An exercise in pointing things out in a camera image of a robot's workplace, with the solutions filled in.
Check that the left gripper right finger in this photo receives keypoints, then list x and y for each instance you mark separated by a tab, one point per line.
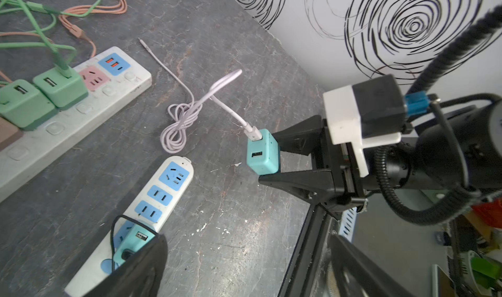
357	275

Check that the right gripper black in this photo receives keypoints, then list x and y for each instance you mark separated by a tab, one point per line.
335	182

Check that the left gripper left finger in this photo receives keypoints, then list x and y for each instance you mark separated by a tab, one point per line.
140	275

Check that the white blue power strip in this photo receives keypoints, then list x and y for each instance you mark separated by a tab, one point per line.
145	217

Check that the white multicolour power strip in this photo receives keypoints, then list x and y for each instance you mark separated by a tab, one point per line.
121	79

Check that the small green charger plug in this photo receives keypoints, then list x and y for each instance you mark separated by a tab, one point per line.
63	92

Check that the light green charger plug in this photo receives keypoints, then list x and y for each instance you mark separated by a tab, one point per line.
25	106

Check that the pink charger plug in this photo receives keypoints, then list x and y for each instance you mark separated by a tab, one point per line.
9	133

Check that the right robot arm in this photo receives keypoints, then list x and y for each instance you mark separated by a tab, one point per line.
431	160

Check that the white slotted cable duct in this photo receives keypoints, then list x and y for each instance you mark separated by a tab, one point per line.
347	224

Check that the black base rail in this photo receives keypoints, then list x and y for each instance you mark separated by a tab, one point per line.
307	270

